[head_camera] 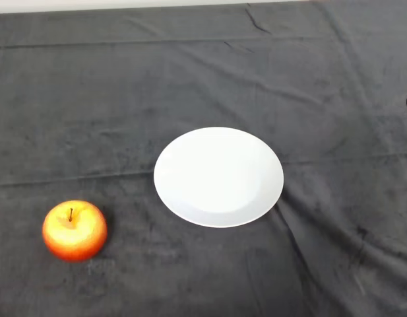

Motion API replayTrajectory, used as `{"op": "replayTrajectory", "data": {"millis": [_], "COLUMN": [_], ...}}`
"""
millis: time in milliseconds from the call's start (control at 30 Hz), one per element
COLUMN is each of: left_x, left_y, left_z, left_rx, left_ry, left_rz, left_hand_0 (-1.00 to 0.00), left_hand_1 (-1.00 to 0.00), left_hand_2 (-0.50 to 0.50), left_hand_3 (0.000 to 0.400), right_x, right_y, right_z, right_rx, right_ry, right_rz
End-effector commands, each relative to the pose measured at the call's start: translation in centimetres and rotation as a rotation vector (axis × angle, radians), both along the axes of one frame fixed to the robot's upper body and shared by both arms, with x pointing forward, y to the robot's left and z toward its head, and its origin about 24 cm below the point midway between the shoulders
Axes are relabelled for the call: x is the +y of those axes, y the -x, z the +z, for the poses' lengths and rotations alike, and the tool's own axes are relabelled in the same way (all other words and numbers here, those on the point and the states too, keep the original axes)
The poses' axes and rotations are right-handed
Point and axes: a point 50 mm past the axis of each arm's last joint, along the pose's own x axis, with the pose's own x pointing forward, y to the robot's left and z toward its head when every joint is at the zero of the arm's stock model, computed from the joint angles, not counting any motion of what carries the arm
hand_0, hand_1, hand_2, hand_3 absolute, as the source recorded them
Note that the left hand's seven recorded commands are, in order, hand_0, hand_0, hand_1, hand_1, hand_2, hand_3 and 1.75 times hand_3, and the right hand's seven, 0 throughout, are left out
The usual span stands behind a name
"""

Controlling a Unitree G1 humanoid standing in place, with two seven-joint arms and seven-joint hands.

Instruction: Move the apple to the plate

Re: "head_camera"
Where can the red yellow apple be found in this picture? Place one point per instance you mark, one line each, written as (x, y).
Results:
(74, 236)

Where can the white round plate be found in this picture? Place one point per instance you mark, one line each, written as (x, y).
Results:
(218, 178)

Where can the black cloth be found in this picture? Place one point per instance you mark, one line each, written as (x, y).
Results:
(203, 82)

